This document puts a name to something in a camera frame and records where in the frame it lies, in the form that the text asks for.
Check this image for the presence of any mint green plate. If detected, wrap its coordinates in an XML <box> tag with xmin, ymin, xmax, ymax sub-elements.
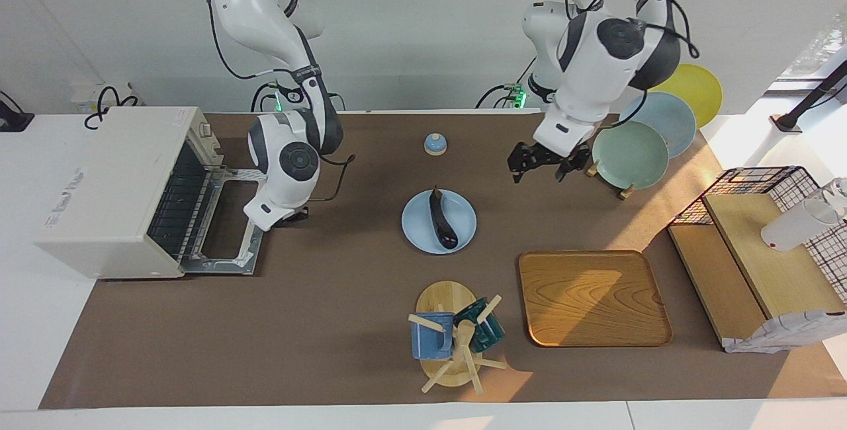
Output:
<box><xmin>592</xmin><ymin>120</ymin><xmax>669</xmax><ymax>191</ymax></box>

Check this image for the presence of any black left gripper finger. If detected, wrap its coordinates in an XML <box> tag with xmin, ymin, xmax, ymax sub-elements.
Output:
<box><xmin>508</xmin><ymin>144</ymin><xmax>531</xmax><ymax>185</ymax></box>
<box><xmin>555</xmin><ymin>149</ymin><xmax>593</xmax><ymax>183</ymax></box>

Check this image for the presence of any yellow plate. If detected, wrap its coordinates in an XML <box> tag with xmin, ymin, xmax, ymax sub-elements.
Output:
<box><xmin>652</xmin><ymin>64</ymin><xmax>723</xmax><ymax>129</ymax></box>

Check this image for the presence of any brown table mat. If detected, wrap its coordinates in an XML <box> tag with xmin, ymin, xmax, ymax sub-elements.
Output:
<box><xmin>38</xmin><ymin>111</ymin><xmax>847</xmax><ymax>409</ymax></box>

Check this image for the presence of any wooden mug tree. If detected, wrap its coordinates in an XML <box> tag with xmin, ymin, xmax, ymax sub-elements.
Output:
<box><xmin>408</xmin><ymin>280</ymin><xmax>509</xmax><ymax>396</ymax></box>

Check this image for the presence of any blue mug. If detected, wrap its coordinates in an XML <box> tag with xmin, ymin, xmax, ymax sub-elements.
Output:
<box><xmin>411</xmin><ymin>312</ymin><xmax>456</xmax><ymax>361</ymax></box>

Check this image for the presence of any dark purple eggplant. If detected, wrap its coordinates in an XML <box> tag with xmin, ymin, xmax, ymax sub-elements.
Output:
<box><xmin>429</xmin><ymin>185</ymin><xmax>459</xmax><ymax>250</ymax></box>

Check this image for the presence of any dark green mug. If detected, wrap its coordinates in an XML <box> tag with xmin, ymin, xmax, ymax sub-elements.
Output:
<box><xmin>454</xmin><ymin>298</ymin><xmax>506</xmax><ymax>353</ymax></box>

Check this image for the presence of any wooden plate rack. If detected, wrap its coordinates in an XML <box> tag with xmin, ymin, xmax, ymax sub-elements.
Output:
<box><xmin>586</xmin><ymin>160</ymin><xmax>637</xmax><ymax>200</ymax></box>

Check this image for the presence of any wooden step shelf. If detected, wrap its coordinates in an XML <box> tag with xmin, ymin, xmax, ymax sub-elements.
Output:
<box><xmin>668</xmin><ymin>193</ymin><xmax>847</xmax><ymax>350</ymax></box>

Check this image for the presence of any checkered white cloth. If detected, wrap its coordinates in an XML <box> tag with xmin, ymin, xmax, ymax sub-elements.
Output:
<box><xmin>723</xmin><ymin>310</ymin><xmax>847</xmax><ymax>355</ymax></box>

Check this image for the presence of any black camera stand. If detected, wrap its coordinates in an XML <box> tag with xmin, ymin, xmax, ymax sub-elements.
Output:
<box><xmin>771</xmin><ymin>60</ymin><xmax>847</xmax><ymax>133</ymax></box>

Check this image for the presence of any pale blue racked plate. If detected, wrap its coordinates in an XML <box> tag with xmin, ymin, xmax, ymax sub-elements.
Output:
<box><xmin>619</xmin><ymin>91</ymin><xmax>697</xmax><ymax>159</ymax></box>

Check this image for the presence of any light blue plate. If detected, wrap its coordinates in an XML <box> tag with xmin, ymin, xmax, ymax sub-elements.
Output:
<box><xmin>402</xmin><ymin>189</ymin><xmax>478</xmax><ymax>255</ymax></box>

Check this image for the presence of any black wire basket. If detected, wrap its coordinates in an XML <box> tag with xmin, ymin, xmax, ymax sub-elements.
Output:
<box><xmin>667</xmin><ymin>166</ymin><xmax>847</xmax><ymax>305</ymax></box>

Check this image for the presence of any black clamp mount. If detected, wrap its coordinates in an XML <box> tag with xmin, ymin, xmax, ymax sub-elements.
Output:
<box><xmin>0</xmin><ymin>89</ymin><xmax>35</xmax><ymax>133</ymax></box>

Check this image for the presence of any glass oven door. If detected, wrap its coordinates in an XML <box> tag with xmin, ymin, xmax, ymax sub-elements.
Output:
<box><xmin>179</xmin><ymin>165</ymin><xmax>269</xmax><ymax>277</ymax></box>

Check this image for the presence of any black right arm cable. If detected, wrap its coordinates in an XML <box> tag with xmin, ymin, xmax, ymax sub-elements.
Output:
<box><xmin>199</xmin><ymin>0</ymin><xmax>357</xmax><ymax>202</ymax></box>

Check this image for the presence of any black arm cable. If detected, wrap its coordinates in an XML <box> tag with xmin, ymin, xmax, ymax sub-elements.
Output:
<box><xmin>559</xmin><ymin>0</ymin><xmax>701</xmax><ymax>130</ymax></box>
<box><xmin>199</xmin><ymin>0</ymin><xmax>357</xmax><ymax>202</ymax></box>

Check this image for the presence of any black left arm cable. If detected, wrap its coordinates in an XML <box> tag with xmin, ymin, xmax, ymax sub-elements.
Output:
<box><xmin>559</xmin><ymin>0</ymin><xmax>701</xmax><ymax>130</ymax></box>

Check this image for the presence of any cream toaster oven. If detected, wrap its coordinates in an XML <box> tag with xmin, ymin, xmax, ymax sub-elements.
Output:
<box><xmin>34</xmin><ymin>107</ymin><xmax>222</xmax><ymax>280</ymax></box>

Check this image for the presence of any wooden serving tray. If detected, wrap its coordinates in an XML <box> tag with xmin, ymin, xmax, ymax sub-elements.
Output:
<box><xmin>518</xmin><ymin>250</ymin><xmax>674</xmax><ymax>349</ymax></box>

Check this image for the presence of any white cup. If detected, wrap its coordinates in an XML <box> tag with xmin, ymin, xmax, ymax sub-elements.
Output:
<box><xmin>761</xmin><ymin>195</ymin><xmax>841</xmax><ymax>252</ymax></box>

